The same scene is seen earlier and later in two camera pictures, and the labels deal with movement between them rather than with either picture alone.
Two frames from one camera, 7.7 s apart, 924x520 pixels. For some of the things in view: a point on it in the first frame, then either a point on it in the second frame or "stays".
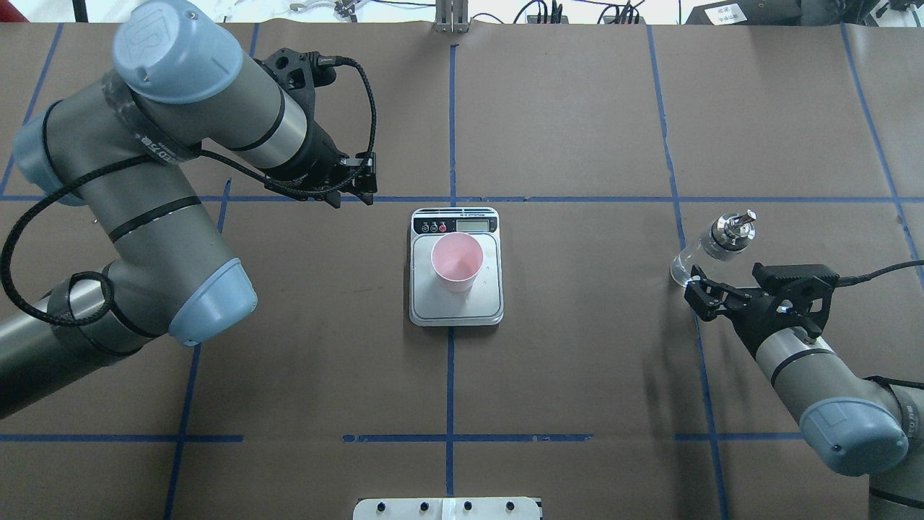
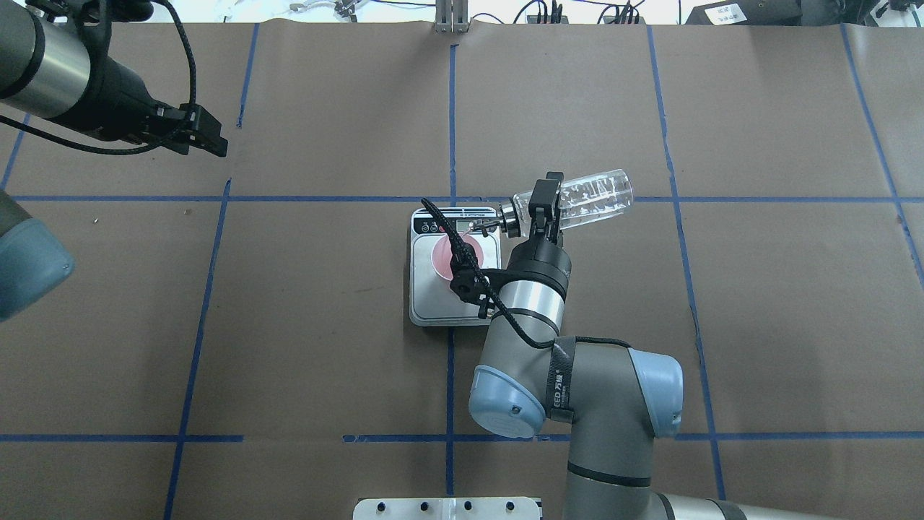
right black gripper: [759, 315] to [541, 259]
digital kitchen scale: [431, 304] stays
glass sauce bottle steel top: [734, 232] to [582, 199]
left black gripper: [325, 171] to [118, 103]
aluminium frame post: [452, 16] stays
